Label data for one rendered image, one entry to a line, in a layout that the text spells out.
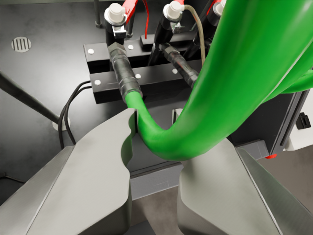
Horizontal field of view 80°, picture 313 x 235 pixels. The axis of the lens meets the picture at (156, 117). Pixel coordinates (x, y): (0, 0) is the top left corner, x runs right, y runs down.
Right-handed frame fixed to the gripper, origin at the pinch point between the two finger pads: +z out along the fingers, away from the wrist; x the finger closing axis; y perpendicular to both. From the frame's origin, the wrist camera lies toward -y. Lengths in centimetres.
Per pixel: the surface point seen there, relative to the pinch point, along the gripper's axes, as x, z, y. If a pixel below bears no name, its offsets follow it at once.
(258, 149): 24.0, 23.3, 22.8
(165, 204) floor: 7, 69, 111
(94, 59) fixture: -11.8, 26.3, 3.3
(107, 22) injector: -6.2, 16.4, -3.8
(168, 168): 2.7, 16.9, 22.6
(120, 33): -4.4, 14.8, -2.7
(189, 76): 4.3, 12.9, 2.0
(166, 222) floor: 8, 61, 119
